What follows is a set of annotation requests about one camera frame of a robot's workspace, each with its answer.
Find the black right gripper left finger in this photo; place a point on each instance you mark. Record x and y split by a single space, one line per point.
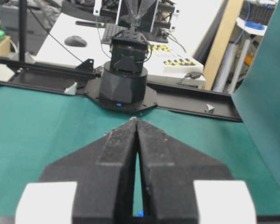
104 171

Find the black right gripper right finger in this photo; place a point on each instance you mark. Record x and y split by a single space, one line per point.
168 168

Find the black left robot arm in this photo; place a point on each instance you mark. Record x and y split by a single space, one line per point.
124 78

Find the white box yellow black markers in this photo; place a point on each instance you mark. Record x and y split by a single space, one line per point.
165 60

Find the black computer mouse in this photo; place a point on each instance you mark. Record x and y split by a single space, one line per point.
75 41

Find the black keyboard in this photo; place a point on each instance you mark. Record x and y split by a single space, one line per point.
110 31

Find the brown cardboard panel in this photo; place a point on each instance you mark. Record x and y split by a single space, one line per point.
221 41

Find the black vertical pole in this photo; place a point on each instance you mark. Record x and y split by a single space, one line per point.
22 29

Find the black aluminium frame rail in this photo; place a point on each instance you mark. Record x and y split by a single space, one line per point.
84 81

